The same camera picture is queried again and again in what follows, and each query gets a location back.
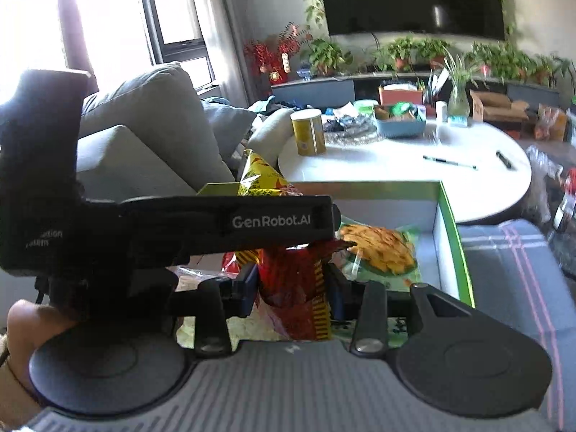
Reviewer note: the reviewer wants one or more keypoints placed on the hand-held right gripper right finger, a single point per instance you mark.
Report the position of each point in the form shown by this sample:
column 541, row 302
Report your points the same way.
column 335, row 292

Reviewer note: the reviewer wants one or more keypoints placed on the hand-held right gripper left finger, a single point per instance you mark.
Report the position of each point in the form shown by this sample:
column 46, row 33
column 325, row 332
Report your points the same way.
column 249, row 290

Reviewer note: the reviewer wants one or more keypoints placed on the red clear snack packet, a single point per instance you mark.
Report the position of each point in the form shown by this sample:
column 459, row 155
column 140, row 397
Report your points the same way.
column 231, row 262

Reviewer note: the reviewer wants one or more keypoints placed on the red yellow snack bag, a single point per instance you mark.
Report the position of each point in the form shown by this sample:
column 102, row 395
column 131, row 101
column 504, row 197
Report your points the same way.
column 292, row 306

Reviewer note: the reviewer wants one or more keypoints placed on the green cracker bag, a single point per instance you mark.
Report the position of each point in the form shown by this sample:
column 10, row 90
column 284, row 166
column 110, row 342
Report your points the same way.
column 382, row 247

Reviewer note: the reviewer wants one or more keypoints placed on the green cardboard box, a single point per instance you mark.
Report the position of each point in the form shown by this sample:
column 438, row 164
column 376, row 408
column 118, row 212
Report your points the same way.
column 387, row 209

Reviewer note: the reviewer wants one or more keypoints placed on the person's left forearm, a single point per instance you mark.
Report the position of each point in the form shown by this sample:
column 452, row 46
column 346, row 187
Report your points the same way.
column 11, row 396

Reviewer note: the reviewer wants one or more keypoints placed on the person's left hand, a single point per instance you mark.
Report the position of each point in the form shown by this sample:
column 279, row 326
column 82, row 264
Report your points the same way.
column 36, row 324

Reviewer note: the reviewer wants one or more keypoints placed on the grey sofa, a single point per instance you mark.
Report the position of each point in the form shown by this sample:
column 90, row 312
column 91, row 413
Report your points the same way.
column 148, row 112

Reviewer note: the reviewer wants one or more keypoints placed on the white oval coffee table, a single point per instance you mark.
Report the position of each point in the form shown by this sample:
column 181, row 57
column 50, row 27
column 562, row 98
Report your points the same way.
column 405, row 162

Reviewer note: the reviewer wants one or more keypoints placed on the yellow canister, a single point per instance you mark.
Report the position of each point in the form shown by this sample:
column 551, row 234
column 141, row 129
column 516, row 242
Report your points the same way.
column 308, row 135

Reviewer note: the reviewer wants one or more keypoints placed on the black pen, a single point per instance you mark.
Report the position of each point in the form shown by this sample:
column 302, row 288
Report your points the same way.
column 450, row 162

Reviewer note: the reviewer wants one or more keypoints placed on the blue plastic basket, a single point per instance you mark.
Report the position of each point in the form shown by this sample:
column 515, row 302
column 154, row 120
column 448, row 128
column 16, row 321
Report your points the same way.
column 400, row 128

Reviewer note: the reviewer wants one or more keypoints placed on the grey television cabinet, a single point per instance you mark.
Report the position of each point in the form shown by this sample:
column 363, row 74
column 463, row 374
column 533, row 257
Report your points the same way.
column 315, row 90

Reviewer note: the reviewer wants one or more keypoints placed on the orange storage box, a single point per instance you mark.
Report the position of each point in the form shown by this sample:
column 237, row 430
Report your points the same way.
column 400, row 95

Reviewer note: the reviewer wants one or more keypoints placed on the white cup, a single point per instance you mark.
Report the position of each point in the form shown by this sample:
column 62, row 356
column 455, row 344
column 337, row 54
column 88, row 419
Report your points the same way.
column 441, row 111

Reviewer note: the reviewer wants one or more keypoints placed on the teal small box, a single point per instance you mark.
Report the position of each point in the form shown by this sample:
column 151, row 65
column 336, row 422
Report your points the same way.
column 458, row 120

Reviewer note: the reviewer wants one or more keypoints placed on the black marker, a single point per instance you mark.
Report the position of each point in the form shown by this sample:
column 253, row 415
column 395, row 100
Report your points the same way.
column 504, row 159

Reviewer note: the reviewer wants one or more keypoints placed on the light curtain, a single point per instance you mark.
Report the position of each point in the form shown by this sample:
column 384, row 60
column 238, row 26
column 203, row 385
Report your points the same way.
column 225, row 31

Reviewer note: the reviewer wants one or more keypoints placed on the red flower decoration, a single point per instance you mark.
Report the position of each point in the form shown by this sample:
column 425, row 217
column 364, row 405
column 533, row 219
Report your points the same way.
column 270, row 51

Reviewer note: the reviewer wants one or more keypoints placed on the glass vase with spider plant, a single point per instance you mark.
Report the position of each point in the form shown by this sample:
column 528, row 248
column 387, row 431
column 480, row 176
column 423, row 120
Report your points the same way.
column 459, row 105

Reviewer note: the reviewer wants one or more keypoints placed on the dark framed window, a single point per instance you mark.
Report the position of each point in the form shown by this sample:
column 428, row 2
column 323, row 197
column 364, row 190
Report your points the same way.
column 180, row 9

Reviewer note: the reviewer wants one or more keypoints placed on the row of potted plants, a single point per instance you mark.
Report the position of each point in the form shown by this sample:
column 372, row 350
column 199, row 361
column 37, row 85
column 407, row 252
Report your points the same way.
column 324, row 54

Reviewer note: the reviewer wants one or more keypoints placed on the clear plastic bag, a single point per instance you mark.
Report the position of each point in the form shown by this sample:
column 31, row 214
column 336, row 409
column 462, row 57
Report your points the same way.
column 540, row 162

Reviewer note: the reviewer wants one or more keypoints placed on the open cardboard box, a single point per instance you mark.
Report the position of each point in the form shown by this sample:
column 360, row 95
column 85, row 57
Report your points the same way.
column 495, row 103

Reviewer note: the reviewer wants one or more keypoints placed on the plastic bag with fruit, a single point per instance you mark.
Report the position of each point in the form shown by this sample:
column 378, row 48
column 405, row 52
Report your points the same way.
column 551, row 121

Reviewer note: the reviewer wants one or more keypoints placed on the green trailing vine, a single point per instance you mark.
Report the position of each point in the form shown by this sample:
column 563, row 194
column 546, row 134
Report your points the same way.
column 313, row 6

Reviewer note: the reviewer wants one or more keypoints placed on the black wall television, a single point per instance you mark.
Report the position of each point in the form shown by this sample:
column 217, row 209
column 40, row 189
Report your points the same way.
column 405, row 0

